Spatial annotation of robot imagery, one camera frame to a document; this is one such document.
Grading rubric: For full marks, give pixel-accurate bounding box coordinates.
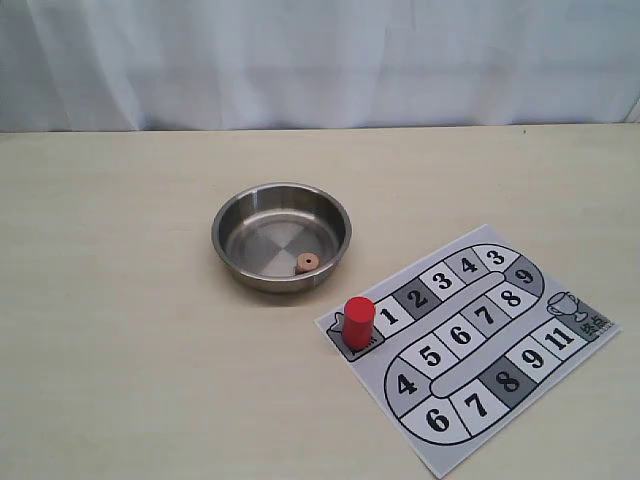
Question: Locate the stainless steel round bowl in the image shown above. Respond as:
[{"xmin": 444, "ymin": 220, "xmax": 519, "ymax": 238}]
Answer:
[{"xmin": 211, "ymin": 182, "xmax": 352, "ymax": 294}]

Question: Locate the white backdrop curtain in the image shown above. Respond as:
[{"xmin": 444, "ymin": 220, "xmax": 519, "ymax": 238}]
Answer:
[{"xmin": 1, "ymin": 1, "xmax": 639, "ymax": 132}]

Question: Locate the red cylinder game piece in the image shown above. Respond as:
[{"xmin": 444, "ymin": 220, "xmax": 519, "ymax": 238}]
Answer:
[{"xmin": 342, "ymin": 296, "xmax": 376, "ymax": 350}]

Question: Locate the small wooden die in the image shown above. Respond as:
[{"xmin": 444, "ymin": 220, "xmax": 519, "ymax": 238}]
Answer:
[{"xmin": 295, "ymin": 252, "xmax": 320, "ymax": 275}]

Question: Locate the printed paper game board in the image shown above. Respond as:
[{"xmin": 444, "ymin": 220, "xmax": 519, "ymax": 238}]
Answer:
[{"xmin": 317, "ymin": 225, "xmax": 620, "ymax": 478}]

